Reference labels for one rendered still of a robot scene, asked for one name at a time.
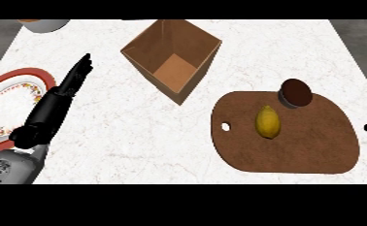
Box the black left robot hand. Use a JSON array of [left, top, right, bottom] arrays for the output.
[[8, 52, 95, 150]]

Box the brown wooden cutting board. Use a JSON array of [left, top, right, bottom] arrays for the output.
[[209, 90, 361, 175]]

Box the yellow lemon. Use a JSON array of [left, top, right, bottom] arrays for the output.
[[253, 105, 283, 140]]

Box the brown cardboard box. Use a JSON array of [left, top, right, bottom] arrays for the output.
[[119, 19, 224, 107]]

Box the white plate with red rim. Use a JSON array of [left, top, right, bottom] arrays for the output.
[[0, 67, 58, 151]]

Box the dark brown round lid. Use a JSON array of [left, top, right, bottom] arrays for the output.
[[277, 78, 314, 110]]

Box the grey round bowl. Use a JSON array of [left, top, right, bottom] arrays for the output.
[[18, 19, 71, 34]]

